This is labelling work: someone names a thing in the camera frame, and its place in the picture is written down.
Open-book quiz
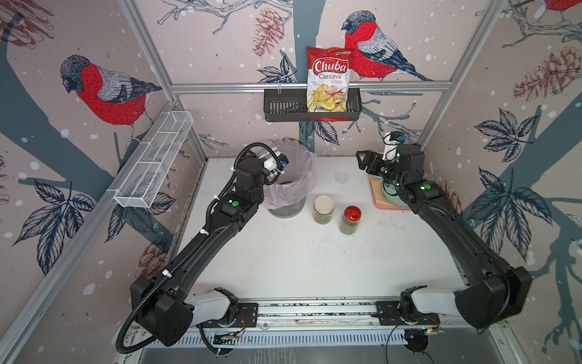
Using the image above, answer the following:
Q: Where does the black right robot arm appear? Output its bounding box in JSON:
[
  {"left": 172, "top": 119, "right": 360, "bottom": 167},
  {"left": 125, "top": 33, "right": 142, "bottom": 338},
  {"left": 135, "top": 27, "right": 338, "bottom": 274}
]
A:
[{"left": 356, "top": 144, "right": 533, "bottom": 329}]

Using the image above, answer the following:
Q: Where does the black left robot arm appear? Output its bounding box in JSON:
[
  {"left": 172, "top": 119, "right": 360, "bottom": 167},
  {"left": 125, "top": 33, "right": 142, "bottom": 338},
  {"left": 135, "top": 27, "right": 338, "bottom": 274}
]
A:
[{"left": 115, "top": 142, "right": 289, "bottom": 354}]

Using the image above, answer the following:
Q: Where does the jar with red lid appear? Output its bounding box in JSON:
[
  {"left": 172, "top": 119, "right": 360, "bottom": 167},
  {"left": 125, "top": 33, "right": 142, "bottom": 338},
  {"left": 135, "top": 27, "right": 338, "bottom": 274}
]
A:
[{"left": 339, "top": 206, "right": 362, "bottom": 235}]

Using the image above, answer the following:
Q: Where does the pink tray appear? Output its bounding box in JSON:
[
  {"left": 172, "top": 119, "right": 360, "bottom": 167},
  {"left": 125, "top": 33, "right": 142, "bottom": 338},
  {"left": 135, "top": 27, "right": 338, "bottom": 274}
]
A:
[{"left": 368, "top": 175, "right": 409, "bottom": 210}]

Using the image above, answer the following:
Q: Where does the jar with beige lid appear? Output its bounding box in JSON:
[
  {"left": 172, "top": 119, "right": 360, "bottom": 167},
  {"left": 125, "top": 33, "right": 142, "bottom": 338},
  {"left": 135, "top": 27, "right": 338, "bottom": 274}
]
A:
[{"left": 313, "top": 195, "right": 335, "bottom": 224}]

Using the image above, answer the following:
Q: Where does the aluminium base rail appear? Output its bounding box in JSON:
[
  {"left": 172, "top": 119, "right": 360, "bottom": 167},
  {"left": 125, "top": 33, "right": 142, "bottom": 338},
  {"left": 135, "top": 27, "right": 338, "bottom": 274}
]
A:
[{"left": 135, "top": 296, "right": 501, "bottom": 333}]

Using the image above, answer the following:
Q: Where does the metal mesh trash bin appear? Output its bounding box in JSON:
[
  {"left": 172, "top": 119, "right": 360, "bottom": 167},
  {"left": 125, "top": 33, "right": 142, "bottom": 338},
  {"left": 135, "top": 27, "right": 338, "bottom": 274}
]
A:
[{"left": 261, "top": 142, "right": 315, "bottom": 219}]

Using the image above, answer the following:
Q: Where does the black wall basket shelf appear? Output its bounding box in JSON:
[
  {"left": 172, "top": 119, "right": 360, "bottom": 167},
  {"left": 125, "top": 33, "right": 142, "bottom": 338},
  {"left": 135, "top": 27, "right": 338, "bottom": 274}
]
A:
[{"left": 263, "top": 88, "right": 362, "bottom": 122}]

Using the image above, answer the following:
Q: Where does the light green floral plate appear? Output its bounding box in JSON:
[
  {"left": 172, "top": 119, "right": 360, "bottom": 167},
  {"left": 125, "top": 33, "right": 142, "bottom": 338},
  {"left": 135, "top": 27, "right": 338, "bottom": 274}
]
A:
[{"left": 382, "top": 184, "right": 409, "bottom": 209}]

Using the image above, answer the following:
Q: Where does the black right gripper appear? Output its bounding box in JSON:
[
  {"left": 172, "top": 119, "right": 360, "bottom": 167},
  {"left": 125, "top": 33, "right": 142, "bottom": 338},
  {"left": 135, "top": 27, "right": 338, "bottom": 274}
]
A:
[{"left": 355, "top": 150, "right": 405, "bottom": 191}]

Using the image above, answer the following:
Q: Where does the clear plastic jar lid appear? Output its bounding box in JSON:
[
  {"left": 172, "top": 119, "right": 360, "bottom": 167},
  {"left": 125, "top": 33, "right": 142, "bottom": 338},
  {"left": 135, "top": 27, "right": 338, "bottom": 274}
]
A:
[{"left": 334, "top": 172, "right": 350, "bottom": 185}]

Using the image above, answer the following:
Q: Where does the Chuba cassava chips bag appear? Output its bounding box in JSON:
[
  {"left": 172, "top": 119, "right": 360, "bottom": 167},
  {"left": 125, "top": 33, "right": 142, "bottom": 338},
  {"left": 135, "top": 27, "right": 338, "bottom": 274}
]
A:
[{"left": 306, "top": 47, "right": 353, "bottom": 113}]

